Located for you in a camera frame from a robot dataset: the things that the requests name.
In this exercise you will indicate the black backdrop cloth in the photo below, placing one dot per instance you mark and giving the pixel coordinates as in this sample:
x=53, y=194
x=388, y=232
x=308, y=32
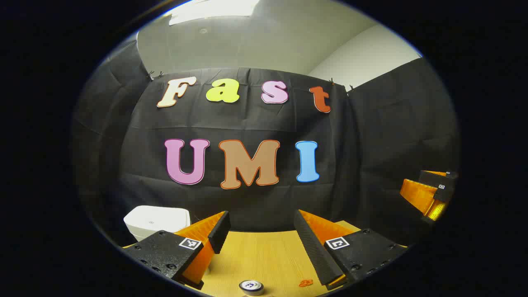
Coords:
x=247, y=123

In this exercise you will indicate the white desktop garbage bin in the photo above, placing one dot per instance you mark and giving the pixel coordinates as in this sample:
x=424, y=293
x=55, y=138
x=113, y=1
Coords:
x=154, y=220

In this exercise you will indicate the orange paper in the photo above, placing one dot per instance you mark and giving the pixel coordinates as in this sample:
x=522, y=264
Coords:
x=305, y=283

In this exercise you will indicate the wooden desktop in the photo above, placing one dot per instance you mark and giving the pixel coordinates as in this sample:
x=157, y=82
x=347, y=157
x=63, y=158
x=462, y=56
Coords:
x=264, y=255

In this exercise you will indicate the ceiling light panel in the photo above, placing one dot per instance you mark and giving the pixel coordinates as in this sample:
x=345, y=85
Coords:
x=214, y=8

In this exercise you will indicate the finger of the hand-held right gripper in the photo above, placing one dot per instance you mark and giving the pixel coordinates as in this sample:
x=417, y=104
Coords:
x=420, y=194

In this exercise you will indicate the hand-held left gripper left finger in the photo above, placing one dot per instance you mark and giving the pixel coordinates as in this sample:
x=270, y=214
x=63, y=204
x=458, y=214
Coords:
x=220, y=233

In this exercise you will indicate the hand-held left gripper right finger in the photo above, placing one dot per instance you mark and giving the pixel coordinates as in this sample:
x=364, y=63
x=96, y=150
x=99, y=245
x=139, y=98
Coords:
x=313, y=251

